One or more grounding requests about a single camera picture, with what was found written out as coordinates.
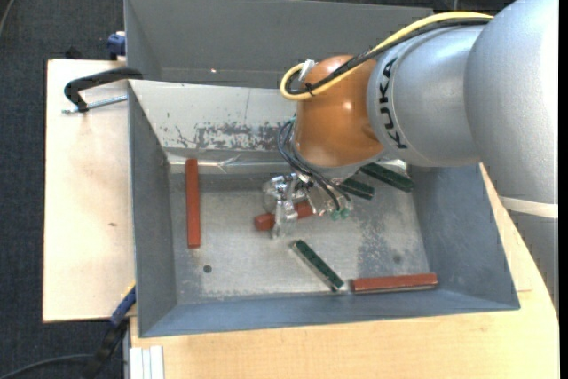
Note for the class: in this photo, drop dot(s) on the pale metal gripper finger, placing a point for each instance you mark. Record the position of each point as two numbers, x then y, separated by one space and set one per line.
279 221
291 215

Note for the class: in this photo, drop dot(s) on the red-brown flat block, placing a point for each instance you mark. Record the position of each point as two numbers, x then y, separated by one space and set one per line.
264 221
392 282
193 204

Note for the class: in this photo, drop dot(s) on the grey metal bin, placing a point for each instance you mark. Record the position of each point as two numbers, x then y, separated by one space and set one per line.
248 266

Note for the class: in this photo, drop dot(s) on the dark green flat block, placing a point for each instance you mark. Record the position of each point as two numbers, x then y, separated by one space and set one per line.
390 176
360 188
317 264

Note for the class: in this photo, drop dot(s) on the pale wood board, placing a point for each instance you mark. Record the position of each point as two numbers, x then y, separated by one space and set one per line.
84 191

